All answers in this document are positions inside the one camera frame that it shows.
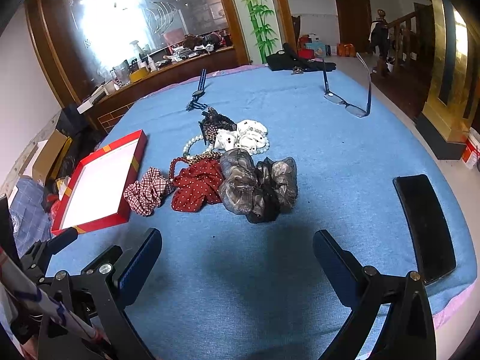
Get red white plaid scrunchie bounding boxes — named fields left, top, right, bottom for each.
left=123, top=166, right=171, bottom=217

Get red polka dot scrunchie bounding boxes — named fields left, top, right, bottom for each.
left=171, top=158, right=224, bottom=213

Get red bead bracelet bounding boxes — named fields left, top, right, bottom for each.
left=166, top=153, right=222, bottom=192

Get grey black organza scrunchie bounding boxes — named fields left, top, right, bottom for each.
left=218, top=149, right=298, bottom=224

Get black smartphone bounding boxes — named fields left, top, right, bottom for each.
left=393, top=174, right=456, bottom=285

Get red gift box lid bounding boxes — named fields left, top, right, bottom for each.
left=51, top=130, right=147, bottom=236

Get blue bed cover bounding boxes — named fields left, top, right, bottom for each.
left=48, top=67, right=477, bottom=359

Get wooden counter shelf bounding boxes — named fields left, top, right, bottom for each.
left=84, top=46, right=250, bottom=133

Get black hair claw clip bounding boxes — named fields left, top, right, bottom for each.
left=199, top=107, right=238, bottom=145

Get white red paint bucket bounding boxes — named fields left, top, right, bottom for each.
left=461, top=127, right=480, bottom=170

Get white black-dotted scrunchie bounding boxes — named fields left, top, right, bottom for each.
left=213, top=119, right=270, bottom=155

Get dark framed eyeglasses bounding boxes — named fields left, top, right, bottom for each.
left=320, top=53, right=372, bottom=119

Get black bag on bed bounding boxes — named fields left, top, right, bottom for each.
left=266, top=43, right=336, bottom=72

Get dark wooden door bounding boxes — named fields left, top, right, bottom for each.
left=335, top=0, right=372, bottom=53

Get white pearl bracelet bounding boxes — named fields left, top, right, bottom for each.
left=182, top=135, right=211, bottom=161

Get bamboo wall painting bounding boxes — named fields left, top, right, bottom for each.
left=234, top=0, right=281, bottom=64

